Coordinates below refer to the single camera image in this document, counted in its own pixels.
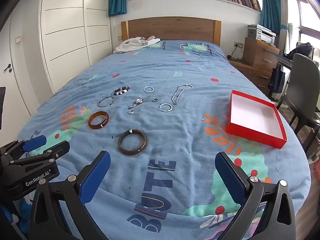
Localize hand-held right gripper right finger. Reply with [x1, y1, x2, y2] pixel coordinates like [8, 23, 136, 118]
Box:
[214, 151, 297, 240]

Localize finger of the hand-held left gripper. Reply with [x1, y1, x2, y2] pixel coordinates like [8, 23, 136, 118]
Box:
[7, 141, 70, 172]
[0, 135, 47, 161]

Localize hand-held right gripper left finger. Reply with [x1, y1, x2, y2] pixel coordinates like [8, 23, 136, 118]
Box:
[29, 151, 112, 240]

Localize dark brown bangle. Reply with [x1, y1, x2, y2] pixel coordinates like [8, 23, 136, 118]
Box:
[118, 129, 147, 156]

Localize amber translucent bangle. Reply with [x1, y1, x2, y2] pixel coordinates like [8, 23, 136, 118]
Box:
[87, 111, 110, 130]

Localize red shallow cardboard box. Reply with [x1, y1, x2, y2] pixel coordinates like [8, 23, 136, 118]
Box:
[226, 89, 287, 149]

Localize thin silver bangle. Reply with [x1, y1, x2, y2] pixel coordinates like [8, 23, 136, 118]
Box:
[97, 96, 115, 108]

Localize silver chain necklace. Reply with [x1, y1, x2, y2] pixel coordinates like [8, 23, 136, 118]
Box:
[171, 83, 193, 105]

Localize white door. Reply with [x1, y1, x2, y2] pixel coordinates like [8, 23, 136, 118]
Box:
[0, 17, 33, 130]

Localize low wooden bedside cabinet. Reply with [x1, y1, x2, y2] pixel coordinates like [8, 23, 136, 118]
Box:
[229, 59, 273, 95]

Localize dark blue bag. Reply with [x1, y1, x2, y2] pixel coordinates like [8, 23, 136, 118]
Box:
[269, 65, 285, 99]

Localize white wardrobe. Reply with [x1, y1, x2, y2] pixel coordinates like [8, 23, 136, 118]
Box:
[10, 0, 112, 100]

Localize grey chair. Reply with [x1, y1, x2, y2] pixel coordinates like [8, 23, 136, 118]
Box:
[276, 53, 320, 155]

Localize wooden drawer chest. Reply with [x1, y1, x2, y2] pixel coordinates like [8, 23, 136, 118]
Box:
[244, 37, 280, 73]

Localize white garment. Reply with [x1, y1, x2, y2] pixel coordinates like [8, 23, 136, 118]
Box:
[113, 36, 161, 54]

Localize grey desk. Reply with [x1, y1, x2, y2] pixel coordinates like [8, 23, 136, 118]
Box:
[277, 54, 293, 67]

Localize black backpack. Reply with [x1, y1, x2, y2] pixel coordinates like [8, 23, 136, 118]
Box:
[289, 42, 313, 60]

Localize white printer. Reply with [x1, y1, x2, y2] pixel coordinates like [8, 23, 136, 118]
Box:
[247, 24, 277, 47]

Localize wooden headboard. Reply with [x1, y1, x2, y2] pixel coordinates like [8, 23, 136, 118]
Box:
[121, 17, 222, 47]

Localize window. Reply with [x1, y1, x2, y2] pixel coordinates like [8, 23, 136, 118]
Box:
[287, 0, 320, 48]

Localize black and white bead bracelet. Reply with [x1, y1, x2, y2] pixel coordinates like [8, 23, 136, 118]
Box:
[112, 87, 131, 97]

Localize black cable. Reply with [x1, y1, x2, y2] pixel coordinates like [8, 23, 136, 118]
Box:
[230, 46, 243, 60]

